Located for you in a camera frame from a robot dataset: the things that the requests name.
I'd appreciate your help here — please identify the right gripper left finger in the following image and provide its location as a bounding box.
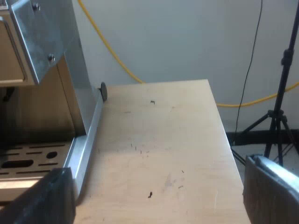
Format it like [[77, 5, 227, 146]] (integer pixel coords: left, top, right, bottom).
[[0, 167, 77, 224]]

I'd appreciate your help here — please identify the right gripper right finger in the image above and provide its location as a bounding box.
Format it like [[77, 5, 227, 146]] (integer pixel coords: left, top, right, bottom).
[[242, 154, 299, 224]]

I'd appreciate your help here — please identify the steel espresso machine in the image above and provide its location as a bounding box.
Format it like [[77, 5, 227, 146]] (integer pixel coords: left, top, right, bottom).
[[0, 0, 108, 206]]

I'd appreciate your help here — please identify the black tripod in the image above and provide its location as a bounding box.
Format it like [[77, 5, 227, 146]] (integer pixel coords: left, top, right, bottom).
[[230, 0, 299, 167]]

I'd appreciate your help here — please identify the thin black cable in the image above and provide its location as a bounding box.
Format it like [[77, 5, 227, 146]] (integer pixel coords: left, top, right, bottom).
[[231, 0, 264, 146]]

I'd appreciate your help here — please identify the yellow cable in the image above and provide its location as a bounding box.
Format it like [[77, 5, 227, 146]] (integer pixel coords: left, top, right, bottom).
[[78, 0, 299, 108]]

